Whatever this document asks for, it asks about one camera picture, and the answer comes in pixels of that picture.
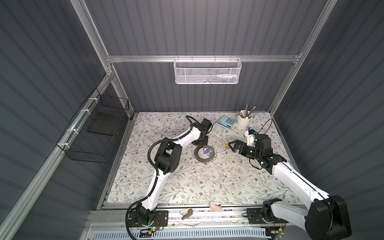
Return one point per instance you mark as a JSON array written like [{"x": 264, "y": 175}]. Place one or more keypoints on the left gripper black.
[{"x": 205, "y": 143}]

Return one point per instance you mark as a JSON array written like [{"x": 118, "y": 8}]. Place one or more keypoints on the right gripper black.
[{"x": 241, "y": 144}]

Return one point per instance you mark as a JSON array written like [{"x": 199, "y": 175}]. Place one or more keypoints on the grey beaded keyring coil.
[{"x": 203, "y": 158}]

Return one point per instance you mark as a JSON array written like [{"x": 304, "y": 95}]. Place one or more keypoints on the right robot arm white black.
[{"x": 325, "y": 217}]

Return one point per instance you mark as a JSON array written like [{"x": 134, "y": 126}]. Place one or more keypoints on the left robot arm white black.
[{"x": 164, "y": 156}]

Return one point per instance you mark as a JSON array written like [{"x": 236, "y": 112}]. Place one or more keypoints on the teal calculator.
[{"x": 226, "y": 122}]

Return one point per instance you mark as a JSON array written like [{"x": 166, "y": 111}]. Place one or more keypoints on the white pen cup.
[{"x": 243, "y": 123}]

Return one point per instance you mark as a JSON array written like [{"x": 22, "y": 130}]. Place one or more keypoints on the floral table mat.
[{"x": 229, "y": 179}]

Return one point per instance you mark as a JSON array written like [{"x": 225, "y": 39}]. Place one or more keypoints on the pink tape dispenser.
[{"x": 215, "y": 207}]

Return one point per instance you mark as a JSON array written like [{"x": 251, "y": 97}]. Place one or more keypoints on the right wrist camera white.
[{"x": 251, "y": 137}]

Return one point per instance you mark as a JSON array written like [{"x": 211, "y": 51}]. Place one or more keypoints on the white wire wall basket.
[{"x": 207, "y": 71}]

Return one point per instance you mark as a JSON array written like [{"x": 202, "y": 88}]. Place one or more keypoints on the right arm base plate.
[{"x": 256, "y": 216}]

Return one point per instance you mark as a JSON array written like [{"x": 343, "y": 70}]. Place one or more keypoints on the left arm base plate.
[{"x": 160, "y": 219}]

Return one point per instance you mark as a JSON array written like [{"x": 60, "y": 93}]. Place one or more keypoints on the black wire side basket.
[{"x": 96, "y": 132}]

